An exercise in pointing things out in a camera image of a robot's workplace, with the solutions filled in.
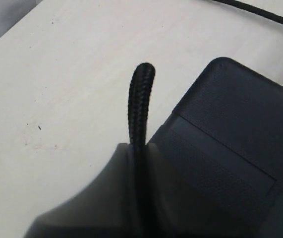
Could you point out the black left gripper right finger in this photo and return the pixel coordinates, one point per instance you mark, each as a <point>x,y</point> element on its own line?
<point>182,212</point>

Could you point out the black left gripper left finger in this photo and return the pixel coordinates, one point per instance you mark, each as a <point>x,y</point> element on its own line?
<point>106,208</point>

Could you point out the black plastic carrying case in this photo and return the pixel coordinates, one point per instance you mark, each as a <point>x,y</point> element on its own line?
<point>225,138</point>

